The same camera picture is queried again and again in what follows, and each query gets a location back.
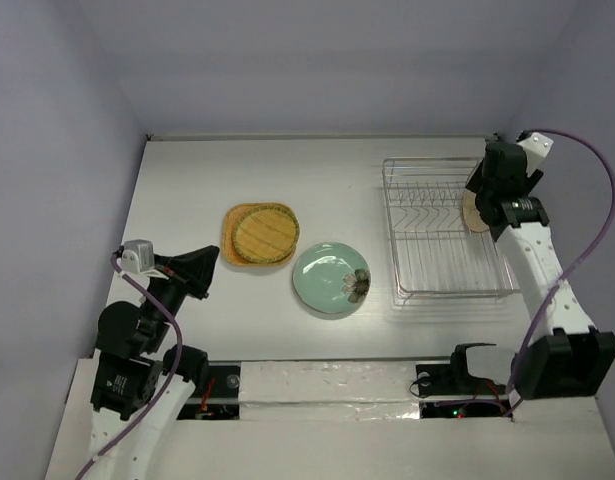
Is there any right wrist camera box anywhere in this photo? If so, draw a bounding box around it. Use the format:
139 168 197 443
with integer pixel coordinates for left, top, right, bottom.
516 132 553 176

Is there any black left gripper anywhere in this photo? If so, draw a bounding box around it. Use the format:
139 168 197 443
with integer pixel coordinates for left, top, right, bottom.
144 242 221 348

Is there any white foam block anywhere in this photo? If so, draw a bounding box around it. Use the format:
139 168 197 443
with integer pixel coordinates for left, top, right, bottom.
238 361 420 422

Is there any aluminium rail right side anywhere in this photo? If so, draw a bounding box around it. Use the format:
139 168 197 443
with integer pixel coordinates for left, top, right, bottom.
544 334 570 357

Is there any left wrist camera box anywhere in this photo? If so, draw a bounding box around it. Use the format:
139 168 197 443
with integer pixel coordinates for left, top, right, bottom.
120 239 155 274

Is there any teal floral ceramic plate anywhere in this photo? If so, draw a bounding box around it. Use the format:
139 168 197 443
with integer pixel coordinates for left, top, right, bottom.
292 242 372 315

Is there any metal wire dish rack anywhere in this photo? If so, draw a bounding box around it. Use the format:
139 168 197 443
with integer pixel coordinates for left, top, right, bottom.
382 157 517 305

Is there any small orange woven plate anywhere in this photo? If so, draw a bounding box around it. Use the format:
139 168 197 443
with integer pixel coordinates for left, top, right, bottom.
231 204 301 264

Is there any green rimmed woven plate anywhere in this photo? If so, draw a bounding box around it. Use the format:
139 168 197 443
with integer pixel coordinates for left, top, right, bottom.
231 205 302 262

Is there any large orange woven plate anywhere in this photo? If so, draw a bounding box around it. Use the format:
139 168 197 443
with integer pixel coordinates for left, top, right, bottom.
222 202 300 267

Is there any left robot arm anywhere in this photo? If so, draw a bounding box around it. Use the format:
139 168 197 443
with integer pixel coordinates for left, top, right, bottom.
77 240 220 479

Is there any beige floral ceramic plate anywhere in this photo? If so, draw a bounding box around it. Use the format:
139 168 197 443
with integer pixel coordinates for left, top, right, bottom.
462 164 489 233

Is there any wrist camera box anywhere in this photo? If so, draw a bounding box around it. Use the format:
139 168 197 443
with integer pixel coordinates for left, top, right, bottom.
120 239 155 274
516 132 553 176

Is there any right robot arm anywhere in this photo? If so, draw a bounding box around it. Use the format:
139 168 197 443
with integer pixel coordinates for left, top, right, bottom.
447 130 615 401

